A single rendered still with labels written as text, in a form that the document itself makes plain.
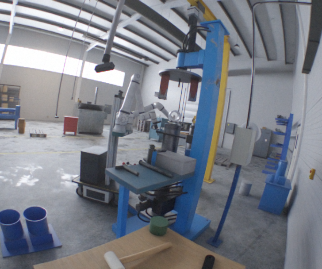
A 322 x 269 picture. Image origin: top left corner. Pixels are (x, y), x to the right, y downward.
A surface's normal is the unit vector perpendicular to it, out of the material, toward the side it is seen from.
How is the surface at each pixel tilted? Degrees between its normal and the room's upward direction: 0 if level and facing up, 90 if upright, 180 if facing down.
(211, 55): 90
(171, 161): 90
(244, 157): 90
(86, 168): 90
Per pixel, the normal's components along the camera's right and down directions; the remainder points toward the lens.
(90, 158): -0.07, 0.10
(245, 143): -0.65, -0.02
